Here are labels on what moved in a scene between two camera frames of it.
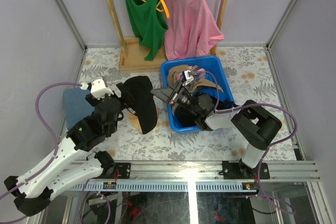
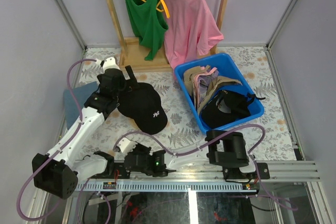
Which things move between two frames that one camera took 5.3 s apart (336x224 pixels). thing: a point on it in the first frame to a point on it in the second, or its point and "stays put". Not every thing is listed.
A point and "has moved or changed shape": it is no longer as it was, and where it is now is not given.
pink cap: [178, 76] to [196, 76]
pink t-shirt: [191, 28] stays put
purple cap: [202, 73] to [203, 82]
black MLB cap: [140, 102] has moved or changed shape
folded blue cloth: [77, 107] stays put
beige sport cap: [205, 82] to [214, 83]
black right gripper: [166, 94] to [139, 146]
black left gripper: [122, 97] to [125, 83]
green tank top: [150, 21] stays put
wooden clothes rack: [130, 58] stays put
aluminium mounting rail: [196, 177] stays put
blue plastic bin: [212, 66] to [226, 68]
